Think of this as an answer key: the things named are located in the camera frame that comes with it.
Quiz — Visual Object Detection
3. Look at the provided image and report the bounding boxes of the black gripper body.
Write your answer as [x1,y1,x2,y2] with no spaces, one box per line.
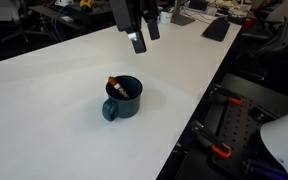
[109,0,142,33]

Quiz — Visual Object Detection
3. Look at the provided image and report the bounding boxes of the orange white dry-erase marker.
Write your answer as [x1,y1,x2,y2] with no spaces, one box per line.
[107,76,131,99]

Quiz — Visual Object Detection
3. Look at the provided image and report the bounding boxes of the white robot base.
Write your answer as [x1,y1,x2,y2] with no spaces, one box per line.
[259,105,288,180]

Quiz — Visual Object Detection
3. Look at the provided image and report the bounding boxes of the white coffee mug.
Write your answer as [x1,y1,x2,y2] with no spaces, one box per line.
[158,10,173,25]

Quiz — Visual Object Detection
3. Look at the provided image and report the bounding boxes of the black background desk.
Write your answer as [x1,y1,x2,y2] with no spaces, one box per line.
[28,0,118,32]

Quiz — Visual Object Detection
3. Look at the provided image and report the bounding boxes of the grey monitor stand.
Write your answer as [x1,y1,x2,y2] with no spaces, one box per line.
[170,0,196,27]

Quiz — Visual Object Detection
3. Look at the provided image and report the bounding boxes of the yellow toy object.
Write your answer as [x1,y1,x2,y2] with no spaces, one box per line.
[79,0,94,10]

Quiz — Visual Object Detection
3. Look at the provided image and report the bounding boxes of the black keyboard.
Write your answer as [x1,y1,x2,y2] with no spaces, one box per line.
[202,16,232,43]

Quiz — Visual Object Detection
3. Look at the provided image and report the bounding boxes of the teal enamel mug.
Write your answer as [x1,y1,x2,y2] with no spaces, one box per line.
[101,75,144,122]

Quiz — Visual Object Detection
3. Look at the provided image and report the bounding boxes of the black orange bar clamp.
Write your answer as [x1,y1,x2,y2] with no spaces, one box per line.
[191,120,233,160]
[210,87,244,107]

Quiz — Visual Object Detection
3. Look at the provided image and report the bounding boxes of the black robot stand platform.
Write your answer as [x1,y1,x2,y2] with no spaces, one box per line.
[173,73,288,180]

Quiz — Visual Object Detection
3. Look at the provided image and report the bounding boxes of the dark office chair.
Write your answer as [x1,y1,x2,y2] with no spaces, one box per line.
[0,0,52,44]

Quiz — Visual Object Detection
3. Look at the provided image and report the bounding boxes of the grey office chair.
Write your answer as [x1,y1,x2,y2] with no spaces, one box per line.
[240,0,288,58]

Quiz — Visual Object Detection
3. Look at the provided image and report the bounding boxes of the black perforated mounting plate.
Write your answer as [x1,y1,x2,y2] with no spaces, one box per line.
[210,94,282,179]

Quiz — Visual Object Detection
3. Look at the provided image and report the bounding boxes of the blue cable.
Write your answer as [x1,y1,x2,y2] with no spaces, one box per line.
[50,4,68,43]

